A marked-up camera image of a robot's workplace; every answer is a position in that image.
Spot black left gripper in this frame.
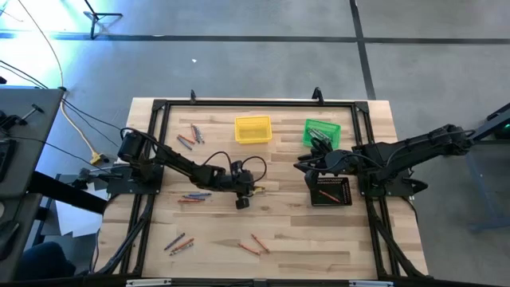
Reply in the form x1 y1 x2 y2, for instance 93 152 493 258
222 169 267 198

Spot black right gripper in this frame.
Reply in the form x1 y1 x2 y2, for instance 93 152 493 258
296 149 362 191

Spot grey screws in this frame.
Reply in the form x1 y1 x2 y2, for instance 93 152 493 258
312 128 332 144

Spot black plastic basket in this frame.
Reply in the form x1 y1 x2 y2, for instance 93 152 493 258
309 176 353 207

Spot green plastic basket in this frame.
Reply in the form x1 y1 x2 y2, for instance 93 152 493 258
302 118 343 151

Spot yellow plastic basket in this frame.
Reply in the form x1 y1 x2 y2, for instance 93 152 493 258
233 115 273 145

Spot black clamp with rod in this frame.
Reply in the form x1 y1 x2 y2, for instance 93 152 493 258
70 167 124 191

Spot white paper sheet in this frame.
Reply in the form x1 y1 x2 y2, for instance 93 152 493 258
54 199 104 238

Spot black table support beam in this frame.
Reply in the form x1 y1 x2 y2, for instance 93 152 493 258
27 170 109 215

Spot grey side table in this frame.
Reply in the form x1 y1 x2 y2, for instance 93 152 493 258
0 86 65 282

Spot person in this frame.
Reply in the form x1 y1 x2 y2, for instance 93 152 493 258
15 241 77 281

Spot black floor stand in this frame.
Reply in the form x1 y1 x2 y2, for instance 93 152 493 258
82 0 124 41

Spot black desk clamp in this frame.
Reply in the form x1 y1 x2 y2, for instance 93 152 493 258
0 103 45 131

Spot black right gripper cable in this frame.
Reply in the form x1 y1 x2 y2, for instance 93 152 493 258
293 150 386 173

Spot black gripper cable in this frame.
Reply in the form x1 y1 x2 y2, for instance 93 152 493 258
201 150 269 185
293 150 386 173

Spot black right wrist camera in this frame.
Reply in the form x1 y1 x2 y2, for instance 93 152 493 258
310 135 334 155

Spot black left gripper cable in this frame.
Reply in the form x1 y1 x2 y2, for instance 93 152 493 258
201 150 269 185

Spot black aluminium table frame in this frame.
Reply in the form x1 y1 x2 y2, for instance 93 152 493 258
89 97 430 280

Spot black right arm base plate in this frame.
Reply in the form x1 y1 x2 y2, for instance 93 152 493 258
356 165 430 199

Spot white table edge bracket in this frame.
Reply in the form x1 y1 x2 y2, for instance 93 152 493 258
125 278 172 287
348 280 394 287

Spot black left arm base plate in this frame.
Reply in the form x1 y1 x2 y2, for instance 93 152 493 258
106 163 165 196

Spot blue-grey metal table frame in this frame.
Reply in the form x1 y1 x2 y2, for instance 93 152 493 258
440 101 510 234

